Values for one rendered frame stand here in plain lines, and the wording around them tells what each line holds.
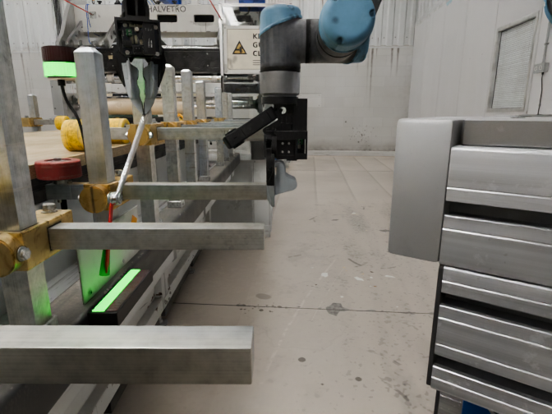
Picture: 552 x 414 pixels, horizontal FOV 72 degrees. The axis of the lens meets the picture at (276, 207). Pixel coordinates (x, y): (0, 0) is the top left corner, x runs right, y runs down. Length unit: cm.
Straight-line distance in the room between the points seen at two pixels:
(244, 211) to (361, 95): 655
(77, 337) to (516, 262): 30
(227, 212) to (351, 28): 277
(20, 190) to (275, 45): 45
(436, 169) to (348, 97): 911
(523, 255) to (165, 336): 24
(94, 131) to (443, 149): 63
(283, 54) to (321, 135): 862
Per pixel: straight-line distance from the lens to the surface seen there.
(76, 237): 58
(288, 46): 73
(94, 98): 77
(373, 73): 945
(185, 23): 343
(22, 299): 60
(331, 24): 58
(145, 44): 72
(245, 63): 301
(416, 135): 25
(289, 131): 72
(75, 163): 85
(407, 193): 26
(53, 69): 78
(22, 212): 57
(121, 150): 126
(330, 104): 932
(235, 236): 52
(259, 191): 75
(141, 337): 31
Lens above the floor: 100
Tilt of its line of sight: 14 degrees down
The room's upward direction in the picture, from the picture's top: straight up
